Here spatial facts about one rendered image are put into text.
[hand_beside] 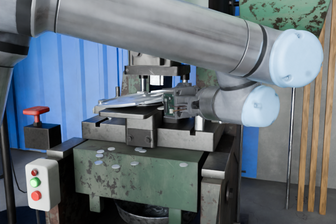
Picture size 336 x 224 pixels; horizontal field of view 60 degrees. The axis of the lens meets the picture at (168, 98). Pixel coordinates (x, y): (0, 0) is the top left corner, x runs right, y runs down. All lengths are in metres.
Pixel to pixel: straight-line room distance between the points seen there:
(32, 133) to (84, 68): 1.55
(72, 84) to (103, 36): 2.26
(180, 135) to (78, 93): 1.73
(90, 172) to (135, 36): 0.67
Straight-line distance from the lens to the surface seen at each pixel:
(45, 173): 0.89
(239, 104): 0.54
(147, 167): 0.85
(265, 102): 0.53
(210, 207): 0.78
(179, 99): 0.67
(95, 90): 2.47
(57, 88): 2.65
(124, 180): 0.90
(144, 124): 0.88
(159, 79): 1.01
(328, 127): 1.90
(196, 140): 0.88
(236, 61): 0.38
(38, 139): 1.00
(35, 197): 0.93
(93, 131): 1.01
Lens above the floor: 0.95
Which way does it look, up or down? 10 degrees down
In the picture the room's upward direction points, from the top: straight up
